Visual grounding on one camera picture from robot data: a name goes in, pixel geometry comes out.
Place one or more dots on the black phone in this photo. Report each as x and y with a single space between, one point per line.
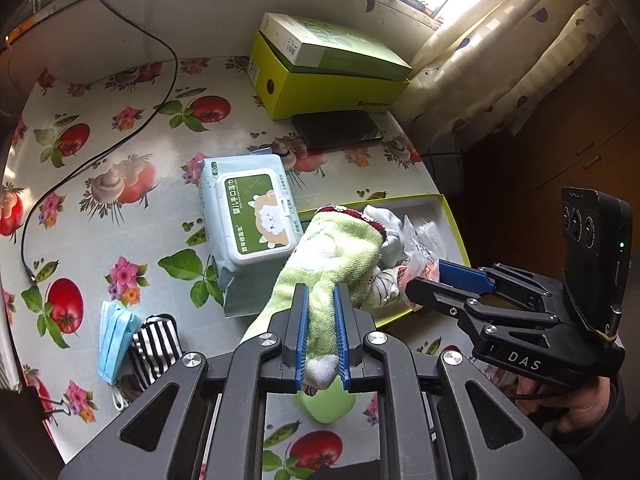
337 130

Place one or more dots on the green fuzzy sock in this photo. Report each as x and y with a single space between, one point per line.
330 260

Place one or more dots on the black binder clip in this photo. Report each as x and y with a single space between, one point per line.
57 408

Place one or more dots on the floral fruit print tablecloth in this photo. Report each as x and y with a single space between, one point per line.
125 125

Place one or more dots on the pale dotted curtain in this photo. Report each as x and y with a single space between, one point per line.
500 50

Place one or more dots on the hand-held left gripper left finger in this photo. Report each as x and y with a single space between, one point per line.
301 340

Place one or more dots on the brown wooden cabinet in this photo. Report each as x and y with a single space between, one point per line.
575 150

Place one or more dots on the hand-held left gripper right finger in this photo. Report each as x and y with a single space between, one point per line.
341 340

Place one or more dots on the green and white carton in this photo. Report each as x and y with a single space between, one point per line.
350 55

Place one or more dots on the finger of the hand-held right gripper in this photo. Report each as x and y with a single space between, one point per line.
465 275
435 295

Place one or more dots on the blue face mask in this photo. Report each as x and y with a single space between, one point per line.
115 335

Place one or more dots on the clear plastic packet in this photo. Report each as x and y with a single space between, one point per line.
422 245

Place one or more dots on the pale blue wet wipes pack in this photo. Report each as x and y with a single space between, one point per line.
240 195

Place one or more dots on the light green soap case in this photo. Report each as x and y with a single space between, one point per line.
325 407

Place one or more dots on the yellow-green box lid tray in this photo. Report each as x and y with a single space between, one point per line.
425 210

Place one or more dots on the black and white striped sock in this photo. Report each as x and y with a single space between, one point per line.
155 345

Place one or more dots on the yellow-green shoe box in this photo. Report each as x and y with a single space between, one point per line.
325 92

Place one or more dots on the person's right hand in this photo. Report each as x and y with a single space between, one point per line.
575 407

